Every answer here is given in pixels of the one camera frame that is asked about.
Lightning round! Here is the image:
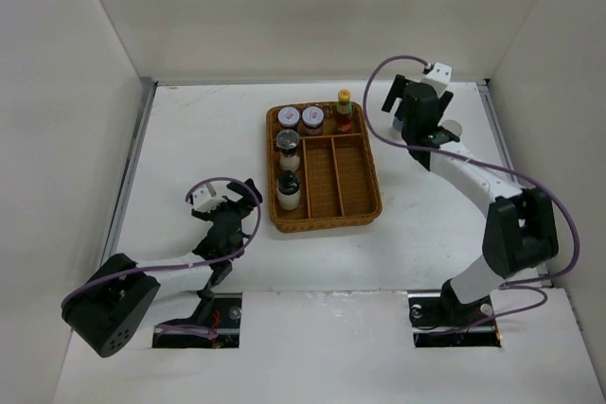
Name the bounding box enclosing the black-top white powder shaker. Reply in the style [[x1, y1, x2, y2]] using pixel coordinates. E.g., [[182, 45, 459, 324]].
[[276, 170, 301, 211]]

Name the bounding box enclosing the red chili sauce bottle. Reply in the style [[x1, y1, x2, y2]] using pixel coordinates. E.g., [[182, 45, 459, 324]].
[[334, 89, 353, 133]]

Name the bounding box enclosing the black-cap white powder grinder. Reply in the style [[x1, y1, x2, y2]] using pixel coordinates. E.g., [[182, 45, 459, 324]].
[[276, 129, 300, 172]]

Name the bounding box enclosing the white-lid dark sauce jar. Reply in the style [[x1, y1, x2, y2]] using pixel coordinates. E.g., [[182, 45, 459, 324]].
[[277, 106, 301, 132]]

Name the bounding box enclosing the white-lid brown sauce jar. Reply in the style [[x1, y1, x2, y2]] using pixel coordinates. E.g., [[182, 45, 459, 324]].
[[301, 106, 325, 135]]

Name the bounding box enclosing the silver-cap blue-label tall jar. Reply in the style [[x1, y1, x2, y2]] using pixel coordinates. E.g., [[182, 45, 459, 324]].
[[392, 115, 403, 132]]

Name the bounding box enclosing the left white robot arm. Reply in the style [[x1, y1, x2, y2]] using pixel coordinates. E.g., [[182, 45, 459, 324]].
[[61, 177, 262, 358]]

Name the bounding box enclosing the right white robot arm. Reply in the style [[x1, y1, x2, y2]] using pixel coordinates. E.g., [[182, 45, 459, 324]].
[[382, 75, 559, 325]]

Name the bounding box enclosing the silver-cap blue-label grain jar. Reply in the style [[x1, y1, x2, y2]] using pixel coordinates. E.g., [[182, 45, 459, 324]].
[[443, 119, 463, 137]]

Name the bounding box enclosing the brown wicker divided basket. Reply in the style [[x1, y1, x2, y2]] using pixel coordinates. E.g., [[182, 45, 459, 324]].
[[266, 101, 383, 233]]

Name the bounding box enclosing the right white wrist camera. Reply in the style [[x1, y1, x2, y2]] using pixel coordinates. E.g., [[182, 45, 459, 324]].
[[420, 62, 453, 97]]

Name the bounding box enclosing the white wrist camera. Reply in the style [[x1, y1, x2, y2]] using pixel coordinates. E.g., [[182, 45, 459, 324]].
[[186, 184, 224, 213], [420, 62, 453, 97]]

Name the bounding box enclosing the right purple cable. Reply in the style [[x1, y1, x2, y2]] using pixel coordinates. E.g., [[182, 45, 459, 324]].
[[363, 54, 582, 334]]

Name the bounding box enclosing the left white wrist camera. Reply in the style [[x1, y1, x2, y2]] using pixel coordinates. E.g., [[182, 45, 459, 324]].
[[186, 184, 224, 213]]

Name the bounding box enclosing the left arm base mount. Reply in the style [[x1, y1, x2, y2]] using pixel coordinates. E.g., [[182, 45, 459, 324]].
[[151, 290, 243, 349]]

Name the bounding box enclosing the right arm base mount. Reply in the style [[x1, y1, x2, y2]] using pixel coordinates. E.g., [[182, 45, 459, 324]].
[[408, 291, 501, 348]]

